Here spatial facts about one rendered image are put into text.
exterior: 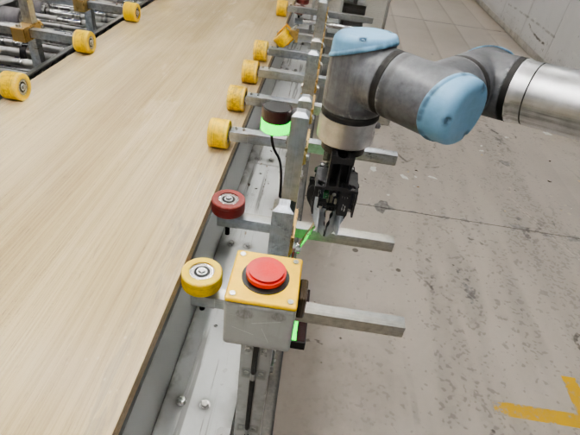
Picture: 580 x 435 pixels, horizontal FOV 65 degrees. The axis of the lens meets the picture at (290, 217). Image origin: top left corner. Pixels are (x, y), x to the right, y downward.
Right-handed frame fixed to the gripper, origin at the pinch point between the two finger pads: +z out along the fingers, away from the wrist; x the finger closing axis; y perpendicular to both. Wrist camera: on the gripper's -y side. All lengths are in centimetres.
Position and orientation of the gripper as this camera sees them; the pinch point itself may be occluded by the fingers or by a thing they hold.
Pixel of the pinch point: (324, 228)
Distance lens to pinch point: 86.8
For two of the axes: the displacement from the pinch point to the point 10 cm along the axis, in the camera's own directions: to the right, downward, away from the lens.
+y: -1.0, 6.0, -7.9
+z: -1.1, 7.9, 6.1
